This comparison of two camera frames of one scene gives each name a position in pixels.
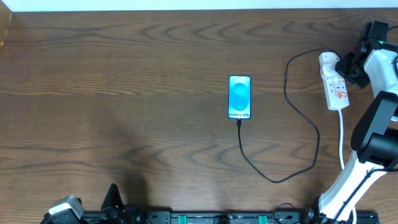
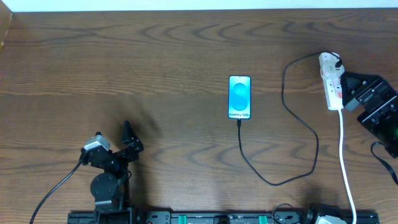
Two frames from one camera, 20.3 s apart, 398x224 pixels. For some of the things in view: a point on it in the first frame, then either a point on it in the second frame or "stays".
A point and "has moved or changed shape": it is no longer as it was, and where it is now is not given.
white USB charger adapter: [328, 61] stays
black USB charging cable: [299, 110] has moved or changed shape
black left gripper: [109, 213] to [115, 156]
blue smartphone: [239, 97] stays
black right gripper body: [354, 71] to [372, 101]
